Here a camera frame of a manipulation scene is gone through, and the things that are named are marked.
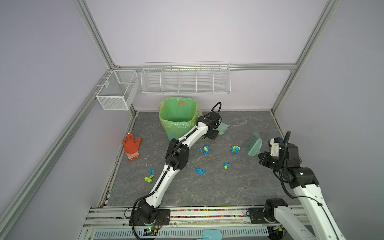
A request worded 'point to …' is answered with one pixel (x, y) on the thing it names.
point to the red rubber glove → (131, 147)
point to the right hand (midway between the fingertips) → (261, 156)
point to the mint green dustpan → (222, 128)
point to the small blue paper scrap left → (152, 171)
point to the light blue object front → (211, 234)
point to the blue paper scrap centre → (206, 149)
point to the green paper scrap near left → (149, 179)
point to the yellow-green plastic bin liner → (178, 115)
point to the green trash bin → (178, 115)
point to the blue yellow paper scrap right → (235, 149)
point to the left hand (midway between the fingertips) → (213, 136)
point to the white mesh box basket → (117, 91)
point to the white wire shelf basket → (186, 78)
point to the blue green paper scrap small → (226, 165)
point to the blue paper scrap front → (199, 171)
